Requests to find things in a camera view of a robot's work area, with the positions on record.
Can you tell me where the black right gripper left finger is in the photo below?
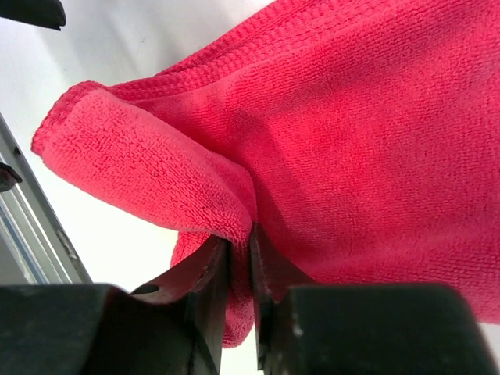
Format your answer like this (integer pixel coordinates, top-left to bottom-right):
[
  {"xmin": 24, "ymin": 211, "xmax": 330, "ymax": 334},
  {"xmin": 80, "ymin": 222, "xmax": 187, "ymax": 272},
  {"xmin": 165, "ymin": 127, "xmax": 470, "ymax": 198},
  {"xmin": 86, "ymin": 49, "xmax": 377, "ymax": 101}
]
[{"xmin": 1, "ymin": 236, "xmax": 229, "ymax": 374}]

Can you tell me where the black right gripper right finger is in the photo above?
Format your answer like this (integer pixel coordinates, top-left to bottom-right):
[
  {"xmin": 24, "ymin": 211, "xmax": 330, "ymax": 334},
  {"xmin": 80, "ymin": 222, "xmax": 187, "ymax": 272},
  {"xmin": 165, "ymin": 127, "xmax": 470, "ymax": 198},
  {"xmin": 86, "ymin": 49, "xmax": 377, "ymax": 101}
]
[{"xmin": 248, "ymin": 225, "xmax": 495, "ymax": 374}]

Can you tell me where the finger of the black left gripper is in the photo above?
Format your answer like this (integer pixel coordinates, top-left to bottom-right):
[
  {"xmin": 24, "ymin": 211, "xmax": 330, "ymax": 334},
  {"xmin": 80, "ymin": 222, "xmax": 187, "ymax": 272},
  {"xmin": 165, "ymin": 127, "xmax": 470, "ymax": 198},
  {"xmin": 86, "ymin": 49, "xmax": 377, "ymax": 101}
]
[{"xmin": 0, "ymin": 0, "xmax": 66, "ymax": 30}]

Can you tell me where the pink microfibre towel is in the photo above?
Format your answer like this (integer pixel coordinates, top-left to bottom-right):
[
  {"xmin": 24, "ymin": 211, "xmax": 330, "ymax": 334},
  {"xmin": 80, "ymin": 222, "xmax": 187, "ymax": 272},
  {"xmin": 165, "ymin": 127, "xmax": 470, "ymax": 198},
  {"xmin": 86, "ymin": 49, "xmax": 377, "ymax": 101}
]
[{"xmin": 31, "ymin": 1, "xmax": 499, "ymax": 348}]

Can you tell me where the aluminium table edge rail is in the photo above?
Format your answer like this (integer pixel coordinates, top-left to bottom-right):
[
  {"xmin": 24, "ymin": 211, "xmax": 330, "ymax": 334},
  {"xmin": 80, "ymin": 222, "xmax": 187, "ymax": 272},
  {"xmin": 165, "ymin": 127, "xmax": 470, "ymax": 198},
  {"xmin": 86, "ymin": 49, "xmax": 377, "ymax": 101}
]
[{"xmin": 1, "ymin": 120, "xmax": 91, "ymax": 285}]

